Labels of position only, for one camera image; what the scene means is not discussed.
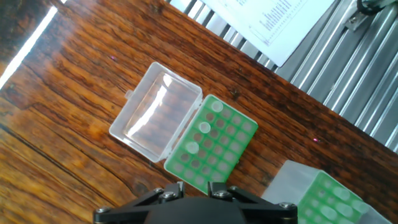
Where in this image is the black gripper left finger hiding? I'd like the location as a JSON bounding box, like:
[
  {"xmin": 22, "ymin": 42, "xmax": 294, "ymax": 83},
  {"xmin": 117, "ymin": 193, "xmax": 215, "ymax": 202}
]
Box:
[{"xmin": 93, "ymin": 181, "xmax": 185, "ymax": 224}]

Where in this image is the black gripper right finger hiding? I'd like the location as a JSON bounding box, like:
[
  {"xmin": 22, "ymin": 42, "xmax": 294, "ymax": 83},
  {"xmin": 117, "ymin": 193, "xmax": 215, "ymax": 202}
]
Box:
[{"xmin": 207, "ymin": 182, "xmax": 300, "ymax": 224}]

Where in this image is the tall green pipette tip holder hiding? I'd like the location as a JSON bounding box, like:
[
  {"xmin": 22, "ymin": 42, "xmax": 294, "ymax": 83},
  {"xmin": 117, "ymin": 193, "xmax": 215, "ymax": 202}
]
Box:
[{"xmin": 261, "ymin": 160, "xmax": 385, "ymax": 224}]

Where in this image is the brown wooden board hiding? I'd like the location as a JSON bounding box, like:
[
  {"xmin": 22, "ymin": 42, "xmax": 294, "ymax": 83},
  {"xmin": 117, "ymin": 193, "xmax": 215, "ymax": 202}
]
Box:
[{"xmin": 0, "ymin": 0, "xmax": 398, "ymax": 224}]

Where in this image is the printed white paper sheet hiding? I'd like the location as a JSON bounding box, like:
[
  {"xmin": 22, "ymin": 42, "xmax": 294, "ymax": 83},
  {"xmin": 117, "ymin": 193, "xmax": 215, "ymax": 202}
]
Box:
[{"xmin": 199, "ymin": 0, "xmax": 338, "ymax": 68}]

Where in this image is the small metal mount bracket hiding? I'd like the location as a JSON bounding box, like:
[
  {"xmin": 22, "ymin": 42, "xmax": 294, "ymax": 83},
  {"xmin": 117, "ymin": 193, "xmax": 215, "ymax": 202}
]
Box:
[{"xmin": 345, "ymin": 12, "xmax": 369, "ymax": 32}]

